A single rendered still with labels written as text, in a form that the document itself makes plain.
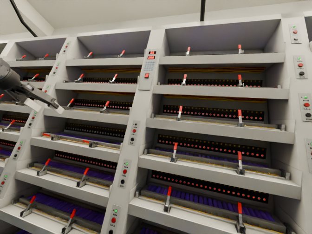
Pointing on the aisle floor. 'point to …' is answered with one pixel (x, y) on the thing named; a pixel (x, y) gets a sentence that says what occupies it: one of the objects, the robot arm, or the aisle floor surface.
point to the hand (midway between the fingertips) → (48, 109)
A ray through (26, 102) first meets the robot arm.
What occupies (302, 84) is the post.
